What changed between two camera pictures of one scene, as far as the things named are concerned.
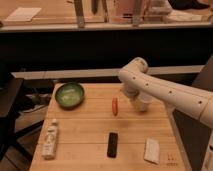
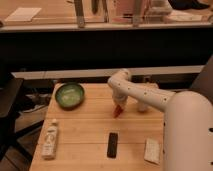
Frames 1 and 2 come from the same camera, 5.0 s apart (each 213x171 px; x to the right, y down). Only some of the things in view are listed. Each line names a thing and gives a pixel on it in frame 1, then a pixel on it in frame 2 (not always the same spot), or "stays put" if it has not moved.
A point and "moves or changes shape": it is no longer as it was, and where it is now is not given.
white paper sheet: [23, 14] stays put
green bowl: [70, 95] stays put
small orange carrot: [115, 105] moves or changes shape
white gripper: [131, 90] → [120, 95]
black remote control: [112, 145] stays put
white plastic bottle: [49, 145] stays put
